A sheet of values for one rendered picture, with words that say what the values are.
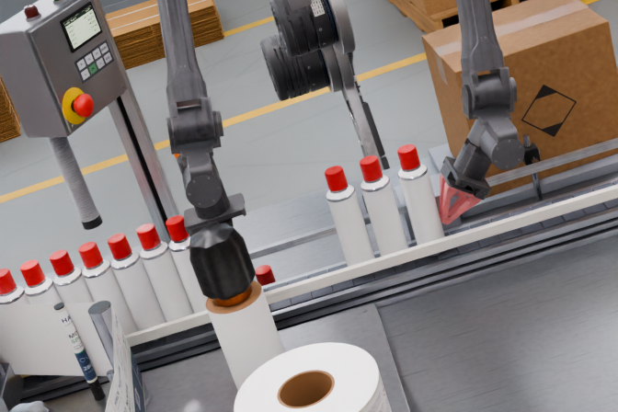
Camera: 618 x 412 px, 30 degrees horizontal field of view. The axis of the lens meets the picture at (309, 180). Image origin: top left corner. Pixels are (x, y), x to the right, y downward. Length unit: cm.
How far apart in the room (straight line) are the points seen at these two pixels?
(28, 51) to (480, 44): 73
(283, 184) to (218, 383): 266
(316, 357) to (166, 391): 39
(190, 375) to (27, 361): 29
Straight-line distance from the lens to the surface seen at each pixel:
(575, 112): 221
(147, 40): 639
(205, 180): 175
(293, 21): 249
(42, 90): 187
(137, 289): 199
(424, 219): 197
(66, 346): 194
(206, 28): 638
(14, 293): 202
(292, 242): 202
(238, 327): 168
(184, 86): 180
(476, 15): 191
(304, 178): 448
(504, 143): 187
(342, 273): 198
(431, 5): 537
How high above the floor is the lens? 191
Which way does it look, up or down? 25 degrees down
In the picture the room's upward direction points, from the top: 18 degrees counter-clockwise
